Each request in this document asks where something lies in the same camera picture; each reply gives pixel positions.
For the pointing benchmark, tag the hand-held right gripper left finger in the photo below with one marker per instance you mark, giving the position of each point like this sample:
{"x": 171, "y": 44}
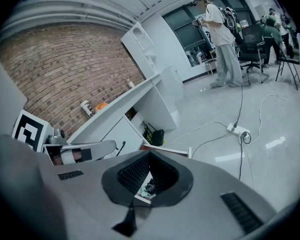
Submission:
{"x": 126, "y": 179}

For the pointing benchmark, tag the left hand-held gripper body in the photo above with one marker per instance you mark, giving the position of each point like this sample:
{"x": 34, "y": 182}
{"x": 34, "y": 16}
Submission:
{"x": 27, "y": 131}

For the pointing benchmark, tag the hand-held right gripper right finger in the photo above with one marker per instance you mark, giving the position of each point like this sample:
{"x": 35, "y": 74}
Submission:
{"x": 175, "y": 184}

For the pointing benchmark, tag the white board panel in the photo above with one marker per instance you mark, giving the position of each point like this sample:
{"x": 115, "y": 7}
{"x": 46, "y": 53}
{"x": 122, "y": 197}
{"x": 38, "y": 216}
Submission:
{"x": 5, "y": 91}

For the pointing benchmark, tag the black bag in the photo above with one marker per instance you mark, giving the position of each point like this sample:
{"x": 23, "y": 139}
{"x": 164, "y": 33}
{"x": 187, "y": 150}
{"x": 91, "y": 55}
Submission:
{"x": 158, "y": 137}

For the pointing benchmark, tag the white plastic object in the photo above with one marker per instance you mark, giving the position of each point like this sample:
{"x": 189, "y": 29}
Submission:
{"x": 86, "y": 108}

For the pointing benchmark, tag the orange object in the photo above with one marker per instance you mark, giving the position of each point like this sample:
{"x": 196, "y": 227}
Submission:
{"x": 101, "y": 106}

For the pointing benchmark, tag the white power strip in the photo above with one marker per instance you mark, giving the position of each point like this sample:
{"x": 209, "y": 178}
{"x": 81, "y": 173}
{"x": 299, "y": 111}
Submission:
{"x": 237, "y": 130}

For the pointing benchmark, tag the white desk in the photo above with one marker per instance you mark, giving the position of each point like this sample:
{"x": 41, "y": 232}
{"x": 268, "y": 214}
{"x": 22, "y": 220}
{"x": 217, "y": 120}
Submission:
{"x": 130, "y": 96}

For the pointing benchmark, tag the small bottle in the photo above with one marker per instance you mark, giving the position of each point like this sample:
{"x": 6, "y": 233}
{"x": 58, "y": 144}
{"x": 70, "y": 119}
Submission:
{"x": 130, "y": 83}

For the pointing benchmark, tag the small stool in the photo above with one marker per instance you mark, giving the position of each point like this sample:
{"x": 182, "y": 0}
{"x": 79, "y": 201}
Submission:
{"x": 210, "y": 66}

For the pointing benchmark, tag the tall white cabinet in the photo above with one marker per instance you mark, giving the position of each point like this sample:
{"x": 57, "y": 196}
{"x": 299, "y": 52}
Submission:
{"x": 145, "y": 46}

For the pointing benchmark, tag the dark framed window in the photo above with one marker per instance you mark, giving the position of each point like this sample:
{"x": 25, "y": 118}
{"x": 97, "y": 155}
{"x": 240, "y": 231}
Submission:
{"x": 190, "y": 31}

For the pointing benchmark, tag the black office chair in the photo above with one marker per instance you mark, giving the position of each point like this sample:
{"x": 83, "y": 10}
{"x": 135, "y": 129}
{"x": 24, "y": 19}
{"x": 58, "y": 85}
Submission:
{"x": 252, "y": 44}

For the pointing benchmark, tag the black folding chair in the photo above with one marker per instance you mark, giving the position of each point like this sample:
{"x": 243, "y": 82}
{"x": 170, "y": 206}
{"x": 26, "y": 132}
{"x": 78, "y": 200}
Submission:
{"x": 288, "y": 64}

